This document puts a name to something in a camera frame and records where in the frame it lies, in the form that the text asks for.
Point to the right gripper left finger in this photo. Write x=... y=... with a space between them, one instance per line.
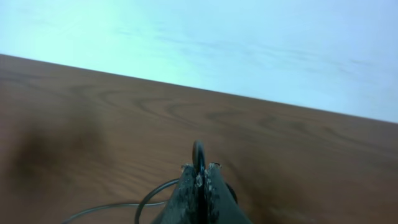
x=183 y=205

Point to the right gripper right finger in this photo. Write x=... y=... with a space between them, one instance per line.
x=221 y=205

